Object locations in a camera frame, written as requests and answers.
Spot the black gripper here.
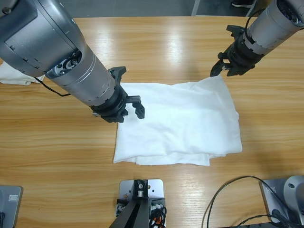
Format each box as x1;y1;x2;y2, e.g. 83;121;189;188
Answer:
210;33;264;77
91;85;145;124

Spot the white T-shirt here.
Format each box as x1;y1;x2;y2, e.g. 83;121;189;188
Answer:
0;60;46;86
113;76;243;167

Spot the white metal table leg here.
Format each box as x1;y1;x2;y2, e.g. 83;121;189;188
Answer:
191;0;202;17
246;0;261;17

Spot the black shoe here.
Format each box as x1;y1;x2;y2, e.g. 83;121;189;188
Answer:
231;0;257;9

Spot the brown cardboard box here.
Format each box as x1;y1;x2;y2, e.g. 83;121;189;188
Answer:
255;0;274;15

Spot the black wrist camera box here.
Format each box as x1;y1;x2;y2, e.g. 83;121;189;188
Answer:
108;66;126;84
226;25;245;40

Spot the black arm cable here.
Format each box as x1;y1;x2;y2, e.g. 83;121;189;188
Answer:
33;76;72;97
245;8;266;30

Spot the white block with dark post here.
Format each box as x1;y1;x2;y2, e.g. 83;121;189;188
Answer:
109;179;167;228

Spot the long looped black cable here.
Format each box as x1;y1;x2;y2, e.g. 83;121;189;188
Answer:
201;175;289;228

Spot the orange cable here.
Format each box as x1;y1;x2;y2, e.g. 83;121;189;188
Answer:
152;211;166;226

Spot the grey base plate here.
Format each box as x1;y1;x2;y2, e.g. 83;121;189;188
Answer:
0;185;24;228
258;178;304;224

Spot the black base plug cable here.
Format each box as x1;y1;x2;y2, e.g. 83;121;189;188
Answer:
237;209;304;228

